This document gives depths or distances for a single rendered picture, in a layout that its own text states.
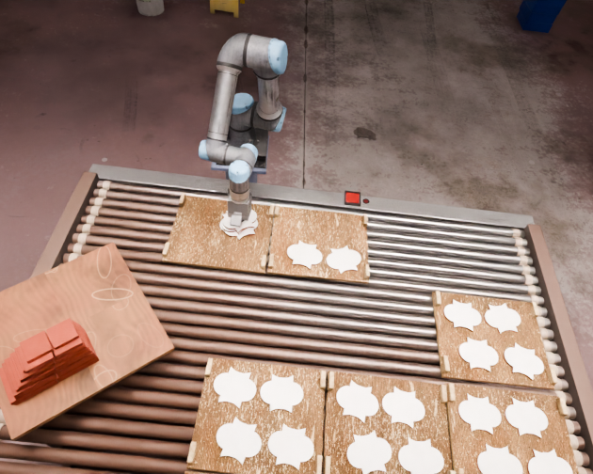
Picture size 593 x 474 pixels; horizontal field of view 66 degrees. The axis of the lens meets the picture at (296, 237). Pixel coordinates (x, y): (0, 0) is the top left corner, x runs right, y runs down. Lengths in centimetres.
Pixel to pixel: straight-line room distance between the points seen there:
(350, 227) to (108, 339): 106
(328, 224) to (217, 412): 90
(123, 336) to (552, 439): 147
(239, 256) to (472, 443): 106
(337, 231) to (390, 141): 206
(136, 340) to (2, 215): 211
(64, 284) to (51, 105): 268
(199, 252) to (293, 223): 42
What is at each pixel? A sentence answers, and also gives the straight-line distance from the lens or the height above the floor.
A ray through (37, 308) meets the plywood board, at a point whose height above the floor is 104.
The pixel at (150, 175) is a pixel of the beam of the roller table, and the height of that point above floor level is 91.
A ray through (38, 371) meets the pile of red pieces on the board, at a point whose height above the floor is 116.
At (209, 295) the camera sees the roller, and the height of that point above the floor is 92.
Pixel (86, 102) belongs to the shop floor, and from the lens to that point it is 425.
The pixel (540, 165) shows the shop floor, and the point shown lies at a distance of 431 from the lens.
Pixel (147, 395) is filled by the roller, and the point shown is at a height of 92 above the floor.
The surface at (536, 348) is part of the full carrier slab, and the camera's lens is 198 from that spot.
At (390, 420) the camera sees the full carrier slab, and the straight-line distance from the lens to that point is 165.
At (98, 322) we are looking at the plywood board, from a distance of 167.
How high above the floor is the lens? 247
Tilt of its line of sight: 53 degrees down
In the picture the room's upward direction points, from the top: 9 degrees clockwise
